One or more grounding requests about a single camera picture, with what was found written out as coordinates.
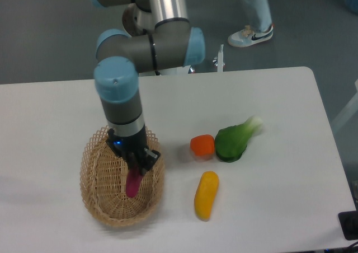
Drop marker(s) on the black box at table edge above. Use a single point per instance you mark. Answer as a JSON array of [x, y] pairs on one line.
[[348, 222]]

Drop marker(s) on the purple sweet potato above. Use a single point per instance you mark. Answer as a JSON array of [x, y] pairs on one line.
[[133, 181]]

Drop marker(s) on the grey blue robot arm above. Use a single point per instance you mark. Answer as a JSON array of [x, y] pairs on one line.
[[169, 42]]

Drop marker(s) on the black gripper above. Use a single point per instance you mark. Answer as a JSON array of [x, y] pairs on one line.
[[134, 150]]

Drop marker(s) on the green bok choy toy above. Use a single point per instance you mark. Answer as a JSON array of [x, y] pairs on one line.
[[231, 142]]

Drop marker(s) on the white metal frame bracket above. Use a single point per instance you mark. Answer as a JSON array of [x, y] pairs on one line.
[[218, 61]]

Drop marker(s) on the orange toy pepper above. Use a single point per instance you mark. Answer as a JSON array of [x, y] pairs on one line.
[[202, 145]]

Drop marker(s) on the white table leg right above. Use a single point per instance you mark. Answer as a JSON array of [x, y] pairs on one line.
[[345, 114]]

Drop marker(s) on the yellow toy mango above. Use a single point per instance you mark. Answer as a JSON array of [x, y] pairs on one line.
[[205, 195]]

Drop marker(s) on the person leg with sneaker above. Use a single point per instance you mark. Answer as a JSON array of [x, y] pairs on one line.
[[260, 27]]

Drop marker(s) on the woven wicker basket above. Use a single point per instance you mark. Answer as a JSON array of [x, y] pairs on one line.
[[103, 185]]

